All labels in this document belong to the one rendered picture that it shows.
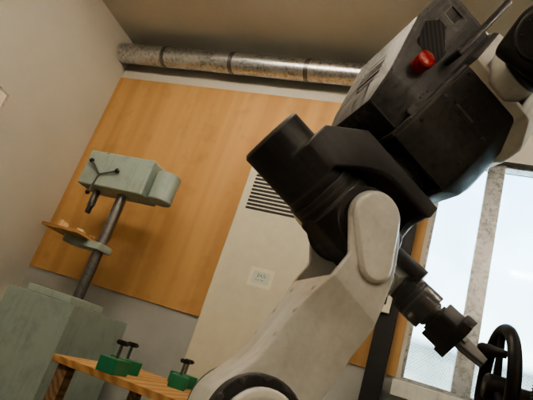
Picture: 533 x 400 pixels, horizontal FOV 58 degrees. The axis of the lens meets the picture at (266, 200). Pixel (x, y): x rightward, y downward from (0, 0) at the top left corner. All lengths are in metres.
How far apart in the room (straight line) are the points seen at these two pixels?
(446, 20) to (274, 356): 0.65
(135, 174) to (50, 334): 0.94
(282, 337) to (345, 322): 0.10
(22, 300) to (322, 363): 2.15
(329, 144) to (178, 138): 2.68
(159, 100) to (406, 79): 2.94
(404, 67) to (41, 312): 2.16
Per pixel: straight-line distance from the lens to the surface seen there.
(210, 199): 3.07
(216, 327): 2.50
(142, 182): 2.76
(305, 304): 0.72
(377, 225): 0.75
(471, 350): 1.12
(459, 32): 0.97
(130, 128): 3.64
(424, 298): 1.08
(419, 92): 0.86
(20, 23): 3.33
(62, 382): 1.91
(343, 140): 0.78
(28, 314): 2.67
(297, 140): 0.76
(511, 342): 1.15
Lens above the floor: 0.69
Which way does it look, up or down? 19 degrees up
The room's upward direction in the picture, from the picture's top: 18 degrees clockwise
